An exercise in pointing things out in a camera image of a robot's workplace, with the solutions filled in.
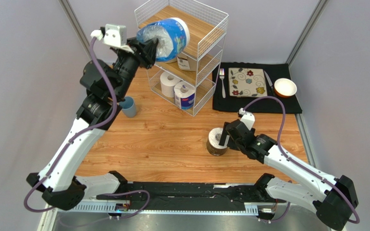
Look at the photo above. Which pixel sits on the white wire wooden shelf rack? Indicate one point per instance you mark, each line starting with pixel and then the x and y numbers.
pixel 207 27

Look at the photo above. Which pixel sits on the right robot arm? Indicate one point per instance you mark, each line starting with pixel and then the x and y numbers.
pixel 333 200

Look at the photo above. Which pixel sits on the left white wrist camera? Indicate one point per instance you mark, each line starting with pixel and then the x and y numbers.
pixel 114 36

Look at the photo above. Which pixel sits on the blue grey cup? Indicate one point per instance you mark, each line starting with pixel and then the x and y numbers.
pixel 128 107

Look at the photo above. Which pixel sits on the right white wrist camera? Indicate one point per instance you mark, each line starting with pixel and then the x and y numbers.
pixel 247 118

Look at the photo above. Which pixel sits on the silver fork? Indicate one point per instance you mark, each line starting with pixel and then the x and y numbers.
pixel 222 77

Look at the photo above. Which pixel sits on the square floral plate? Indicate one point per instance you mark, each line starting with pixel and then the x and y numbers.
pixel 247 82

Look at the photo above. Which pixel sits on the white roll dark brown wrapper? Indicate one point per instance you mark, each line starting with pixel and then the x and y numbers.
pixel 213 146

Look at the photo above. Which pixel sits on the orange white bowl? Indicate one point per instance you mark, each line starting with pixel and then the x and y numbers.
pixel 285 87

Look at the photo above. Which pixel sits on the plain white paper towel roll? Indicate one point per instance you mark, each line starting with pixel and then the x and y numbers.
pixel 167 83

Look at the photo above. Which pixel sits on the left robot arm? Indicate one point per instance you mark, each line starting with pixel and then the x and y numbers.
pixel 106 87

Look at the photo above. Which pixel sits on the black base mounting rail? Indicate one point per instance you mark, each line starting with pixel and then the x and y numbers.
pixel 190 196

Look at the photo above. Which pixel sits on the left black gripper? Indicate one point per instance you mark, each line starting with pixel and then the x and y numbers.
pixel 149 48

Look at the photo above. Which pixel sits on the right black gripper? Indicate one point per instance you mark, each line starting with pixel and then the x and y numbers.
pixel 231 133

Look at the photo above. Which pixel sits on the dark handled knife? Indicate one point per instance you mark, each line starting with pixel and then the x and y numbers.
pixel 270 83

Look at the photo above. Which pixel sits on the white roll blue label wrapper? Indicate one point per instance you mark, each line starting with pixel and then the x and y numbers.
pixel 184 95

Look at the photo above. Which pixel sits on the blue paper towel roll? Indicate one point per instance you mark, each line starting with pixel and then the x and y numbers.
pixel 172 34

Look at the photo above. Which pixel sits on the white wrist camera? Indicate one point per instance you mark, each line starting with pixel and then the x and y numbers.
pixel 114 36
pixel 247 118

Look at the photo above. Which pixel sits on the brown paper roll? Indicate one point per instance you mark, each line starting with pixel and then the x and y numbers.
pixel 186 62

